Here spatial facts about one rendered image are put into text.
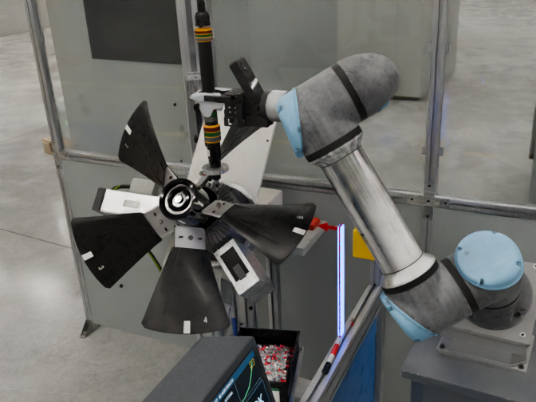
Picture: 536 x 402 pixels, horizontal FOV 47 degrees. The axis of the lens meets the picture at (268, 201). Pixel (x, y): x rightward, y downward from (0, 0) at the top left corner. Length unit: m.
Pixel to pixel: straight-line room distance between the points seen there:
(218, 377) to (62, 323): 2.63
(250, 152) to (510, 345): 0.99
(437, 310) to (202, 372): 0.45
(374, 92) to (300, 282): 1.54
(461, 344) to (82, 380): 2.08
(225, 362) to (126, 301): 2.19
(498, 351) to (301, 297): 1.32
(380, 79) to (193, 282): 0.80
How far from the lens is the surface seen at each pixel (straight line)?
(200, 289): 1.65
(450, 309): 1.19
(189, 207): 1.64
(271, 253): 1.53
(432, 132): 2.15
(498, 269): 1.18
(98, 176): 2.90
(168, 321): 1.63
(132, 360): 3.15
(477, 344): 1.40
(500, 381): 1.39
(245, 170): 1.93
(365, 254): 1.81
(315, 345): 2.70
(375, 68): 1.13
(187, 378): 0.99
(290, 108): 1.10
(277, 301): 2.43
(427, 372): 1.38
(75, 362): 3.23
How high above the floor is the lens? 1.86
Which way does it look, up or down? 23 degrees down
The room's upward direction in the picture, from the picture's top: 3 degrees counter-clockwise
